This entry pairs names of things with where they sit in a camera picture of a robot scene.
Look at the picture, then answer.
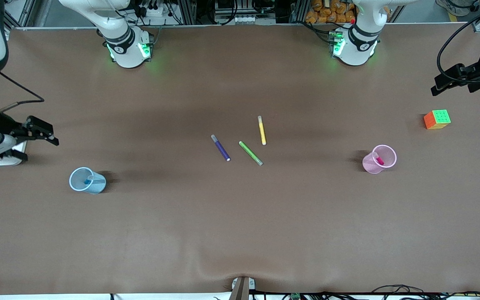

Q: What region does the multicoloured puzzle cube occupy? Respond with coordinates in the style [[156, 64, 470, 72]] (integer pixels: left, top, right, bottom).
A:
[[423, 109, 452, 130]]

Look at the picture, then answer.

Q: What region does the light blue plastic cup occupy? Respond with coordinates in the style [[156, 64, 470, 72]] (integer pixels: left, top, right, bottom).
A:
[[69, 167, 107, 195]]

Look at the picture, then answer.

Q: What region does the grey sports shoe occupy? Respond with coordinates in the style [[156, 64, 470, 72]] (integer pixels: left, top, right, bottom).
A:
[[435, 0, 480, 16]]

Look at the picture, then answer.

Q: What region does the pink plastic cup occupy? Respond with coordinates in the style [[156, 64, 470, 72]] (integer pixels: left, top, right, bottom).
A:
[[362, 145, 398, 174]]

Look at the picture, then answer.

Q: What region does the orange snack bag pile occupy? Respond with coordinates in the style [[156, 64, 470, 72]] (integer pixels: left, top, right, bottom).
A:
[[305, 0, 356, 24]]

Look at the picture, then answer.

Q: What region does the white power strip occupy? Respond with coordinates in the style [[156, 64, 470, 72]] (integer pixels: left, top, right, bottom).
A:
[[134, 4, 172, 19], [234, 15, 276, 25]]

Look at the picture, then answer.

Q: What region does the purple marker pen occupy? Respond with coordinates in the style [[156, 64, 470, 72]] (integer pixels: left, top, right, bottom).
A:
[[210, 134, 231, 162]]

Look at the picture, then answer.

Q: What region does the yellow marker pen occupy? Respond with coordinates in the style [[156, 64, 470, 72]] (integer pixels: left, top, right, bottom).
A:
[[257, 115, 267, 146]]

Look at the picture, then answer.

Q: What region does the green marker pen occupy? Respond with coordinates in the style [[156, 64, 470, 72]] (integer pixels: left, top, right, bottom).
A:
[[239, 141, 264, 166]]

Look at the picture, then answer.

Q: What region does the brown table cover sheet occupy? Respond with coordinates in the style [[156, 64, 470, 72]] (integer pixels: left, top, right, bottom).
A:
[[0, 23, 480, 295]]

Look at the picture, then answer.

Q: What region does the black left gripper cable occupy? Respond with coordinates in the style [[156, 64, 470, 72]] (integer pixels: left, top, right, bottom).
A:
[[437, 0, 480, 84]]

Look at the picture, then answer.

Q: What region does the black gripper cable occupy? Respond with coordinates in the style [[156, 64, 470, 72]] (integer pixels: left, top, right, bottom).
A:
[[437, 0, 480, 84], [0, 71, 45, 114]]

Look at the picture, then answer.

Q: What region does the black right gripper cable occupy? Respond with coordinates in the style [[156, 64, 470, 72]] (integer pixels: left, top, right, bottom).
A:
[[0, 71, 45, 114]]

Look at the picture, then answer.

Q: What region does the aluminium frame post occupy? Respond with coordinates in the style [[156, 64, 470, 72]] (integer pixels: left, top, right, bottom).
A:
[[180, 0, 197, 25], [291, 0, 307, 23]]

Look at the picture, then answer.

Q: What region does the black floor cable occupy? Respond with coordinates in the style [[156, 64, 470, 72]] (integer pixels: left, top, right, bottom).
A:
[[371, 285, 480, 300]]

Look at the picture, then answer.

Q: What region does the metal table edge bracket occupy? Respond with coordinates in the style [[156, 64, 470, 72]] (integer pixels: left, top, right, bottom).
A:
[[231, 276, 256, 300]]

